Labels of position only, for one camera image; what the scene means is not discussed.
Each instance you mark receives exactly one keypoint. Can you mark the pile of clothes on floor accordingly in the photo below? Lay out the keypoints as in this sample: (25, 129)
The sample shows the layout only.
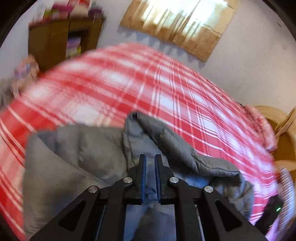
(26, 73)

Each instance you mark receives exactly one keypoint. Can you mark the folded clothes on desk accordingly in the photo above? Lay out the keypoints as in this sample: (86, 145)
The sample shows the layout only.
(67, 9)

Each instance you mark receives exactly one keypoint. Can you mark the brown wooden desk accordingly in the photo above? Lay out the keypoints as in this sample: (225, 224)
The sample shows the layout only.
(48, 40)

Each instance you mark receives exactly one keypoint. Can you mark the beige window curtain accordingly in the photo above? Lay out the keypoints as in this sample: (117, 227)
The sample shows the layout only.
(195, 26)

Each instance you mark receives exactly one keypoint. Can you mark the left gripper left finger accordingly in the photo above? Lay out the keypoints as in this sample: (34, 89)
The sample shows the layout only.
(98, 213)

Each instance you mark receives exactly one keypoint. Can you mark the grey puffer jacket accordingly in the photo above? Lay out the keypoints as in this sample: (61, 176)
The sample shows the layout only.
(61, 164)

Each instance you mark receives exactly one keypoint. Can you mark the striped pillow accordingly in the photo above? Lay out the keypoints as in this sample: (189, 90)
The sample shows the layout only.
(287, 193)

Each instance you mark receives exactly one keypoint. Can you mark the wooden headboard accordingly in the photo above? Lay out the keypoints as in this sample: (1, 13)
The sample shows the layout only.
(283, 125)

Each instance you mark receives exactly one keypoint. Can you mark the grey patterned cloth on floor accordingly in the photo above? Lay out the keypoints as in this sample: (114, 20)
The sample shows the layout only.
(6, 92)

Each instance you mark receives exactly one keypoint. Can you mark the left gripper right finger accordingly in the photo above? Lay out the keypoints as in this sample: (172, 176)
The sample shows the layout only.
(201, 213)

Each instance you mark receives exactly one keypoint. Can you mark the red plaid bed sheet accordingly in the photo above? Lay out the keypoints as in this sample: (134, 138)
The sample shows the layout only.
(101, 87)

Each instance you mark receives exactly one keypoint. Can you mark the pink floral pillow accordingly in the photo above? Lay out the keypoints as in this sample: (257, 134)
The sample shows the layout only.
(263, 128)

